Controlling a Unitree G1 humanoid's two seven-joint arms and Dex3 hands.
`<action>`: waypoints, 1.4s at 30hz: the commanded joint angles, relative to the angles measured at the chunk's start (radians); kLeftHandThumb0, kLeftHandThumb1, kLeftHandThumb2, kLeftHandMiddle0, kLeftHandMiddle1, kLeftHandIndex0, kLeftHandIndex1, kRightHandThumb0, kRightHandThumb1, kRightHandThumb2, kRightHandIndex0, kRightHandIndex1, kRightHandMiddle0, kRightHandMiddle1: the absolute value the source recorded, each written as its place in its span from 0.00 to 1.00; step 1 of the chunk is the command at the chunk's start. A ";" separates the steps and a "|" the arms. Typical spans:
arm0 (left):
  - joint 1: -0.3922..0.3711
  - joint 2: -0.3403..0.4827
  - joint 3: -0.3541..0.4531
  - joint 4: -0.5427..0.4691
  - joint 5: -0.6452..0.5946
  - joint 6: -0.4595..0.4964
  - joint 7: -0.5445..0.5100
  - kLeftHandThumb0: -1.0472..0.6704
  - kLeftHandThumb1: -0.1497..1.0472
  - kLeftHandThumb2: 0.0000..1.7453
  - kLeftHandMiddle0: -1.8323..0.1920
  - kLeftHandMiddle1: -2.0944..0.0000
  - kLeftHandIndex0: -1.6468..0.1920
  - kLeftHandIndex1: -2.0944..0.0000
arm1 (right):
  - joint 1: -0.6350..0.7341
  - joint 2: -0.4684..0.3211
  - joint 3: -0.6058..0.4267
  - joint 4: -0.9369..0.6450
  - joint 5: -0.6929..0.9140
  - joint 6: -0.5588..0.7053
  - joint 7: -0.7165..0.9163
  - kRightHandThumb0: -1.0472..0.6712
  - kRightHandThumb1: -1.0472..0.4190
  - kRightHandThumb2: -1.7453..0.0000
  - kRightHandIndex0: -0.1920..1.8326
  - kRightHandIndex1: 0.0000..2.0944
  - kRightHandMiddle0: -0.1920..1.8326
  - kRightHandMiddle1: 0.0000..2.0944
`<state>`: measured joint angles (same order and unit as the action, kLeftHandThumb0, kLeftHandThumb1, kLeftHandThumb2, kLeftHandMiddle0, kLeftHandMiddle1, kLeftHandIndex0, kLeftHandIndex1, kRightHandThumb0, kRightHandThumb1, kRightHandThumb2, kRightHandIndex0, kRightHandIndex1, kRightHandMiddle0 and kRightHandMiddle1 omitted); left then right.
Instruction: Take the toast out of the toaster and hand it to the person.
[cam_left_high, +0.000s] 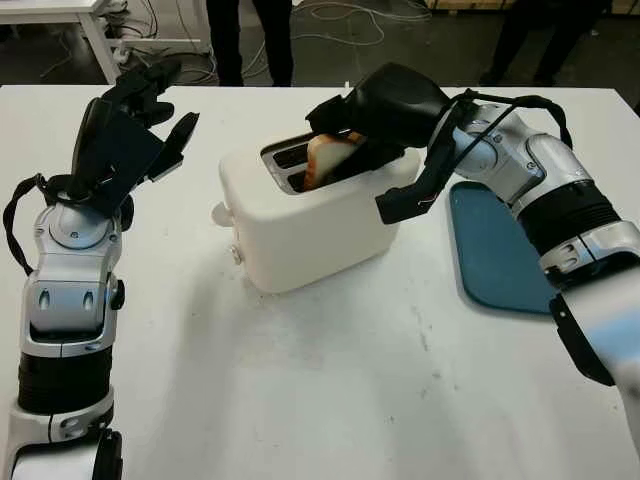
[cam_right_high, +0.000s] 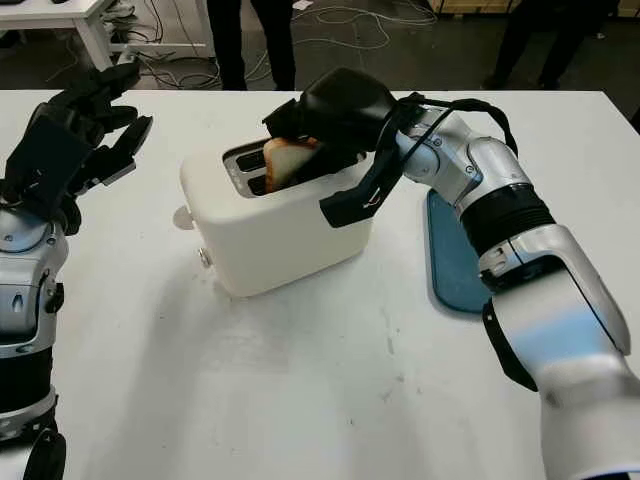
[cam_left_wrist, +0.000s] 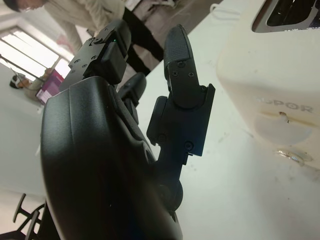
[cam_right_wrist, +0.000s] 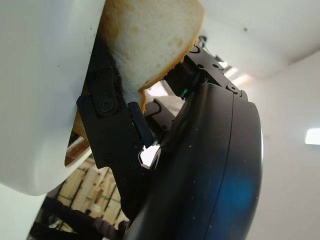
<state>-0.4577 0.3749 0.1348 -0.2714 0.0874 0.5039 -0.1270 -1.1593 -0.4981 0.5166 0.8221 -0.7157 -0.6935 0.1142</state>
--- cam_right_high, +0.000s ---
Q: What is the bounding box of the white floor cable loop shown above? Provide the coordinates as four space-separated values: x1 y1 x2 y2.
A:
292 0 439 49

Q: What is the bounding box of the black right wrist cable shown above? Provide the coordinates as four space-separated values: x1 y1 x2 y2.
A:
394 92 520 156

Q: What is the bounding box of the blue plastic tray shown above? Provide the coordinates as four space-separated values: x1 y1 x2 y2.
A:
426 189 494 314

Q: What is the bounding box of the person in black trousers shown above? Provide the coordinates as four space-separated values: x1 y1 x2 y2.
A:
207 0 297 91

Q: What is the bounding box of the person in dark trousers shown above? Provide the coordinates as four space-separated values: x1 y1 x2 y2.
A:
487 0 610 91

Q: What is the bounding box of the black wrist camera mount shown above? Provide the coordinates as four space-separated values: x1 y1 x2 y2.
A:
4 119 89 221
318 102 404 229

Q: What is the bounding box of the white desk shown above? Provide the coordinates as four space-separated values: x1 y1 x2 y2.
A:
0 0 209 74

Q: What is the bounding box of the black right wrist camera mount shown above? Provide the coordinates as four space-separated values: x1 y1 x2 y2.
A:
318 102 404 229

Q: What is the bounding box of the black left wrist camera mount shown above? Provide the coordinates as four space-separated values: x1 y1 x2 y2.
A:
4 119 89 221

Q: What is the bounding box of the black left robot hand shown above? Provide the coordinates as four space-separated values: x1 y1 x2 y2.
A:
34 62 154 236

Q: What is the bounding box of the cream two-slot toaster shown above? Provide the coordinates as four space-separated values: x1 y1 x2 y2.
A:
173 134 374 300

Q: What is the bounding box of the floor cable tangle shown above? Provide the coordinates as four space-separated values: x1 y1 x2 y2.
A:
107 0 221 90

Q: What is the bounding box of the toast slice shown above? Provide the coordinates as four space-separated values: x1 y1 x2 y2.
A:
263 137 320 194

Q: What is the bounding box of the wooden crate stack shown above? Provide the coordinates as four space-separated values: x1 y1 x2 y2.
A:
437 0 640 15

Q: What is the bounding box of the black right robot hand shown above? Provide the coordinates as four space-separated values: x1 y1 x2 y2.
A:
262 66 400 175

